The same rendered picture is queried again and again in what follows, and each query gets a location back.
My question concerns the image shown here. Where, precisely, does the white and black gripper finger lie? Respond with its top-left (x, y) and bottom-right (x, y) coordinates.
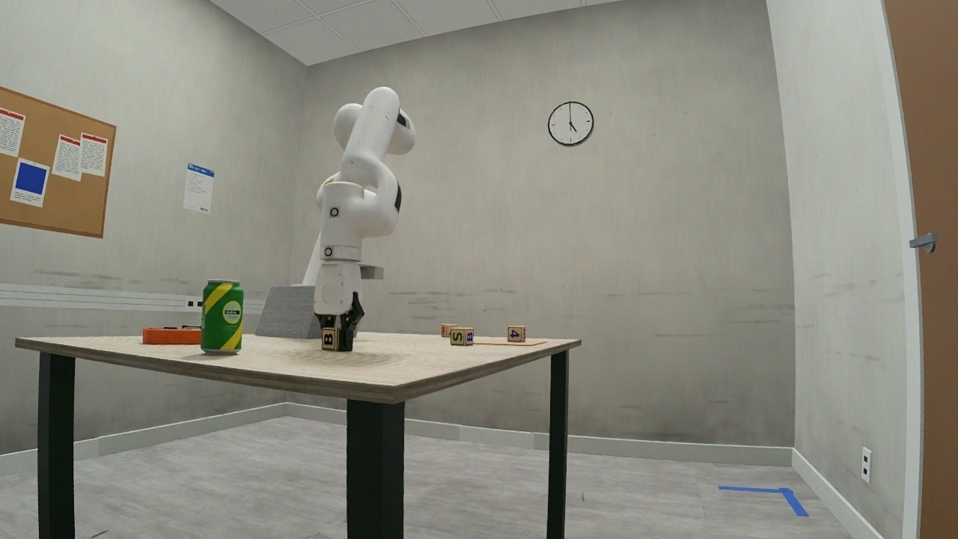
top-left (339, 291), bottom-right (364, 351)
top-left (314, 312), bottom-right (337, 329)

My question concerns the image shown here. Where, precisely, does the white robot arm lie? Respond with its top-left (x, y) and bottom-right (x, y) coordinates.
top-left (291, 87), bottom-right (416, 286)

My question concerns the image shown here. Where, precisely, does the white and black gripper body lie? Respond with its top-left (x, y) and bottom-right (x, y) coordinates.
top-left (314, 261), bottom-right (361, 314)

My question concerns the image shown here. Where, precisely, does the orange digital multimeter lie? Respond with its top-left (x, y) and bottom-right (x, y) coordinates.
top-left (143, 327), bottom-right (201, 344)

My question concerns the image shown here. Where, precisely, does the green and yellow soda can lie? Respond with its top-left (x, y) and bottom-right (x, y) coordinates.
top-left (201, 280), bottom-right (244, 356)

